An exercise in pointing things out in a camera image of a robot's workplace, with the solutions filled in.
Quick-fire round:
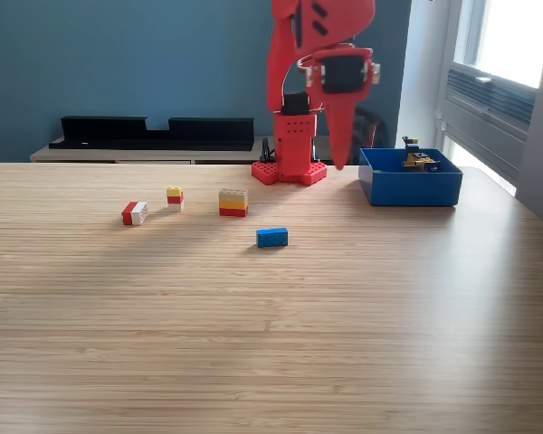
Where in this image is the yellow toy digger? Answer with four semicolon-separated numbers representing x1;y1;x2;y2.
400;136;441;174

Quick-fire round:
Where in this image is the small yellow red white stack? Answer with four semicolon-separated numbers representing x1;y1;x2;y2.
166;185;186;213

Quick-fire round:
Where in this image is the blue plastic bin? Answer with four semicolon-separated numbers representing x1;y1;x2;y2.
357;147;464;207

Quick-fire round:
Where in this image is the tan orange red lego stack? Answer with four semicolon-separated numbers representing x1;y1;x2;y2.
217;187;250;218

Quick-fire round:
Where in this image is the light blue lego brick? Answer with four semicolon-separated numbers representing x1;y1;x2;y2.
255;227;290;250

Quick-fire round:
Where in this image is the red white lego brick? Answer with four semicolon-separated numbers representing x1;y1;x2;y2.
120;201;149;227

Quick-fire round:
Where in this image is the dark wooden chair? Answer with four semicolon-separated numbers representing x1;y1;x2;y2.
350;107;386;165

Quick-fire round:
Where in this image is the grey ventilation unit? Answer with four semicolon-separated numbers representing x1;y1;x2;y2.
441;62;538;184

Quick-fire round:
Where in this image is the white framed window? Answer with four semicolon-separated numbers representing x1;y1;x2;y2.
452;0;543;90

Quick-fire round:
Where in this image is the black shelf unit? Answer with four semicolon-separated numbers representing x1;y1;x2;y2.
48;116;256;152

